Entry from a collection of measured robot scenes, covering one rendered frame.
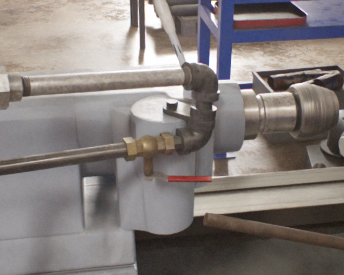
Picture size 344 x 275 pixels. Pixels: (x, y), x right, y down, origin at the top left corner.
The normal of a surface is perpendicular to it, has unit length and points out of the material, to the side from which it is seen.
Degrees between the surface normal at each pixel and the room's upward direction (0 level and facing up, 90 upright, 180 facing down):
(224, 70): 90
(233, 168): 0
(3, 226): 66
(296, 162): 0
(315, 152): 0
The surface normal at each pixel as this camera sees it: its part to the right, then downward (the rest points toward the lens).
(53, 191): 0.14, 0.13
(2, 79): 0.44, -0.16
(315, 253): -0.18, -0.81
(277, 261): 0.08, -0.80
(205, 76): 0.48, 0.18
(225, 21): 0.15, 0.46
